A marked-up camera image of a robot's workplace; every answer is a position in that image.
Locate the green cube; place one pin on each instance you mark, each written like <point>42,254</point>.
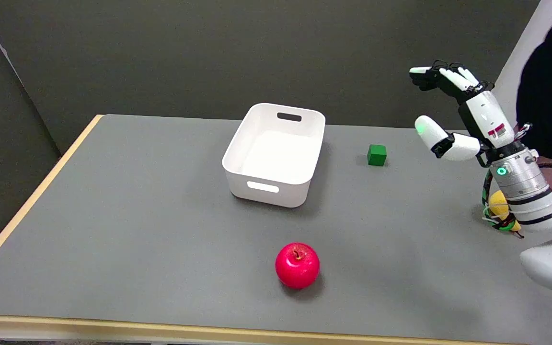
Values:
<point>377,155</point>

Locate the white plastic bin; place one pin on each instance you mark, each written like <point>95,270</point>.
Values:
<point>276,158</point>

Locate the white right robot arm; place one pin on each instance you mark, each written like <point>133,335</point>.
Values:
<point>532,191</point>

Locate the red apple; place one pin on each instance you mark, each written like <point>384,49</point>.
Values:
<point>297,266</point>

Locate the person in black shirt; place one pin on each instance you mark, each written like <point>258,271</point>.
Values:
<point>551,81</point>

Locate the yellow pear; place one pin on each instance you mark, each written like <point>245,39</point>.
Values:
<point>498,203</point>

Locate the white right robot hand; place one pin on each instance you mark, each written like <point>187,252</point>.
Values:
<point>486,115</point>

